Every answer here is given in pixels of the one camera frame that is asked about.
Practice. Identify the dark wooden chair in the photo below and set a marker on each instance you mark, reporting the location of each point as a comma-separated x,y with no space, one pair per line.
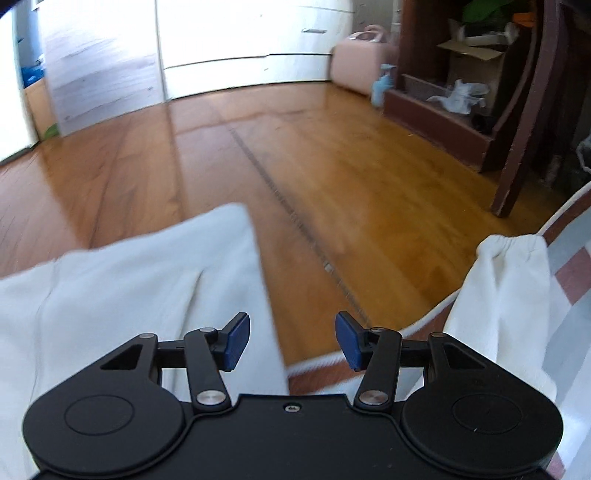
517,161

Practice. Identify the white fleece jacket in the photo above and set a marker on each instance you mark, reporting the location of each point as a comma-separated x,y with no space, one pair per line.
115,300

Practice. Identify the white drawer cabinet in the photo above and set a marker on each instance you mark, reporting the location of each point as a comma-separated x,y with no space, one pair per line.
231,46

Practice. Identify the green cloth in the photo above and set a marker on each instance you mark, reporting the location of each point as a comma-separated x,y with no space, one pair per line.
489,11

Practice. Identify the pink bag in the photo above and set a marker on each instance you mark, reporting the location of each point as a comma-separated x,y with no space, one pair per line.
355,64

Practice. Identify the dark wooden shelf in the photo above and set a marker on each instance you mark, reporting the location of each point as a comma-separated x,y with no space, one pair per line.
438,124

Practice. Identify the cardboard box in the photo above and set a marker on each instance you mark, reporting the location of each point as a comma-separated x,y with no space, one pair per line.
480,69

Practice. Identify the grey wood-grain panel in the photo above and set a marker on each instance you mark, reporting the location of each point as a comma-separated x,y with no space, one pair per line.
92,69

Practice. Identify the checkered mat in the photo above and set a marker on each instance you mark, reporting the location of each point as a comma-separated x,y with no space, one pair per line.
572,277

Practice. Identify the light blue spray bottle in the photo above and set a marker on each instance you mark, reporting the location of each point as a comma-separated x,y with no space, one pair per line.
383,85

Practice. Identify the white crumpled paper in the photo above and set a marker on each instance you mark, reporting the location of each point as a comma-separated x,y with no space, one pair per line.
461,94

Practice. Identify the blue plastic bag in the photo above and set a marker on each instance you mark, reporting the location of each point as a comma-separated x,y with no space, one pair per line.
32,74

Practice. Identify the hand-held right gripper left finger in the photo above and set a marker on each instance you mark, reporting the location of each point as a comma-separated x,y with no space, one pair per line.
238,339

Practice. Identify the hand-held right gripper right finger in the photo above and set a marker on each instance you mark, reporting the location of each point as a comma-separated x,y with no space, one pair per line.
348,339

